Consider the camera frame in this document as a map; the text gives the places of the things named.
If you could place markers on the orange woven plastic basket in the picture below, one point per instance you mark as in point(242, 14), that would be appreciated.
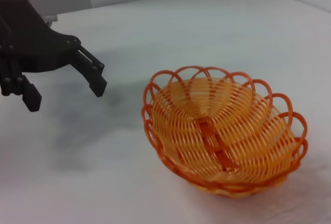
point(219, 136)

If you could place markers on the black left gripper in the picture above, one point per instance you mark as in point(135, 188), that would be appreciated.
point(38, 48)

